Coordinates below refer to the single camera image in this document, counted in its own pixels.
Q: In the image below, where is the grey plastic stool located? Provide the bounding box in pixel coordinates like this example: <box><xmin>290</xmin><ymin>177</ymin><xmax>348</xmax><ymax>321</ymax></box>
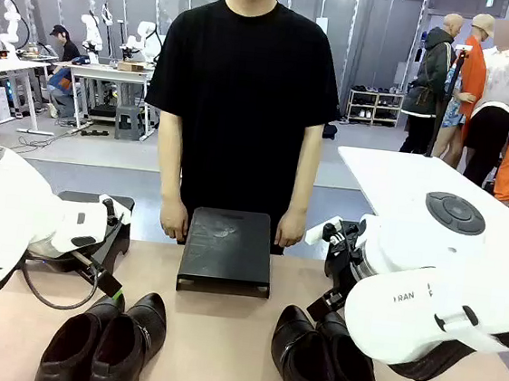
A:
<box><xmin>112</xmin><ymin>103</ymin><xmax>148</xmax><ymax>143</ymax></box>

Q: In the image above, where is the person's left hand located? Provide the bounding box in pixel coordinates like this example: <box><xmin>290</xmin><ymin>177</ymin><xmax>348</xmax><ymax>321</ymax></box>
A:
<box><xmin>272</xmin><ymin>205</ymin><xmax>310</xmax><ymax>252</ymax></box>

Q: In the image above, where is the white shoe rack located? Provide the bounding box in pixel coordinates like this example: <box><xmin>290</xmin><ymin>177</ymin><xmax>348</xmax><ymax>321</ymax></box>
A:
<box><xmin>344</xmin><ymin>86</ymin><xmax>406</xmax><ymax>129</ymax></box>

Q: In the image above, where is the black leather ankle shoe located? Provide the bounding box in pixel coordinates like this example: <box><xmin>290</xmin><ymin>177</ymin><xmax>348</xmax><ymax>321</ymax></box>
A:
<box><xmin>34</xmin><ymin>286</ymin><xmax>129</xmax><ymax>381</ymax></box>
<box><xmin>87</xmin><ymin>286</ymin><xmax>171</xmax><ymax>381</ymax></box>

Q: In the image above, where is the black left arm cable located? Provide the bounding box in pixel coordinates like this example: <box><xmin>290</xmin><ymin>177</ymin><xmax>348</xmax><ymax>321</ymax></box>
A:
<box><xmin>17</xmin><ymin>252</ymin><xmax>107</xmax><ymax>315</ymax></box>

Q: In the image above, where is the large white table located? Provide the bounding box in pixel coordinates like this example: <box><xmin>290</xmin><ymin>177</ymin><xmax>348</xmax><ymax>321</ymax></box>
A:
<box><xmin>331</xmin><ymin>144</ymin><xmax>509</xmax><ymax>233</ymax></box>

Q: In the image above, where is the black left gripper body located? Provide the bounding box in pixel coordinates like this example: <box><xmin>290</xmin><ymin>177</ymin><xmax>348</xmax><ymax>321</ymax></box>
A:
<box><xmin>64</xmin><ymin>248</ymin><xmax>110</xmax><ymax>286</ymax></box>

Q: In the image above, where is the white desk with robots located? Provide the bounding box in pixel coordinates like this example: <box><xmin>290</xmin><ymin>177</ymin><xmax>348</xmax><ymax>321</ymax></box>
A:
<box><xmin>45</xmin><ymin>58</ymin><xmax>161</xmax><ymax>141</ymax></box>

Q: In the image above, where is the mannequin in orange garment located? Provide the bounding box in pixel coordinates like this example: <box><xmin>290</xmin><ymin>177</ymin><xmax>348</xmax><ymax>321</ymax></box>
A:
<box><xmin>429</xmin><ymin>9</ymin><xmax>498</xmax><ymax>172</ymax></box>

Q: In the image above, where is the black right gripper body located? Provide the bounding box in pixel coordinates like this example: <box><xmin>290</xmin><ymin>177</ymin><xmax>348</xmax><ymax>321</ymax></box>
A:
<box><xmin>320</xmin><ymin>215</ymin><xmax>371</xmax><ymax>306</ymax></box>

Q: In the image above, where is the black corrugated cable sleeve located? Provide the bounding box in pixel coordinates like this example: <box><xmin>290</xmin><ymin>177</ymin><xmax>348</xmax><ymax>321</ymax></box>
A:
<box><xmin>388</xmin><ymin>321</ymin><xmax>509</xmax><ymax>381</ymax></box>

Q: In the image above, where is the black bag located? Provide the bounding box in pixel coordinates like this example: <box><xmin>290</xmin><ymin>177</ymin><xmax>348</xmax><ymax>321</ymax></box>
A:
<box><xmin>321</xmin><ymin>119</ymin><xmax>341</xmax><ymax>142</ymax></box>

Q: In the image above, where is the black power strip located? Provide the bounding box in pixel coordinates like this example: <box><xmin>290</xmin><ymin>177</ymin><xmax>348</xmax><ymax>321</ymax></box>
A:
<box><xmin>79</xmin><ymin>127</ymin><xmax>112</xmax><ymax>141</ymax></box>

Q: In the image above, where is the person's right hand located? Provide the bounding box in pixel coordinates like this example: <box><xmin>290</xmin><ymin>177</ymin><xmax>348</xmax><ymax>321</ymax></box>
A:
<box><xmin>157</xmin><ymin>195</ymin><xmax>193</xmax><ymax>243</ymax></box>

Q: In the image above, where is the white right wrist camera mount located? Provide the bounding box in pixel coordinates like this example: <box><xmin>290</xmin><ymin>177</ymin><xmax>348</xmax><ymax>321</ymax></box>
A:
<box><xmin>303</xmin><ymin>213</ymin><xmax>345</xmax><ymax>250</ymax></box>

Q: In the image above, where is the person's left forearm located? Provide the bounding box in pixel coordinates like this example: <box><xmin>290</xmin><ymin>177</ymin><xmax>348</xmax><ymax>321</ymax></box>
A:
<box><xmin>283</xmin><ymin>155</ymin><xmax>322</xmax><ymax>217</ymax></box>

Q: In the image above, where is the person with black cap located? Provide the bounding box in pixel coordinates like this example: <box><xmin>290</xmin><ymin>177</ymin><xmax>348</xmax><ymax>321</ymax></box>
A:
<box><xmin>40</xmin><ymin>23</ymin><xmax>87</xmax><ymax>121</ymax></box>

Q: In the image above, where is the cardboard box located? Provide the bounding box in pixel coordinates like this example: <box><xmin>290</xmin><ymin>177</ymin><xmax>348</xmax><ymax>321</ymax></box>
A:
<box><xmin>116</xmin><ymin>59</ymin><xmax>147</xmax><ymax>74</ymax></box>

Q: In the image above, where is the person in black t-shirt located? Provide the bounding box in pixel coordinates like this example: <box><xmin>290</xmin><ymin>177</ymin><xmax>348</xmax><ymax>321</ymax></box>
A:
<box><xmin>130</xmin><ymin>0</ymin><xmax>352</xmax><ymax>261</ymax></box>

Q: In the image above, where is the mannequin in dark jacket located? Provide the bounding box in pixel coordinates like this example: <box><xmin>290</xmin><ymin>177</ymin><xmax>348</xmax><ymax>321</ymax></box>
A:
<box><xmin>396</xmin><ymin>8</ymin><xmax>466</xmax><ymax>158</ymax></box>

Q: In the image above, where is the person's right forearm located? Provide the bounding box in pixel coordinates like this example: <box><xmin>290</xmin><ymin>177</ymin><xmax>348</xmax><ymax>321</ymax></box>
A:
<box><xmin>150</xmin><ymin>141</ymin><xmax>188</xmax><ymax>205</ymax></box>

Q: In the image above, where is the black shoe stand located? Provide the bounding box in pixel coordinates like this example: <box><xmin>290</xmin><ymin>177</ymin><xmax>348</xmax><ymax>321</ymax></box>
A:
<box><xmin>49</xmin><ymin>188</ymin><xmax>137</xmax><ymax>279</ymax></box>
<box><xmin>175</xmin><ymin>204</ymin><xmax>279</xmax><ymax>301</ymax></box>

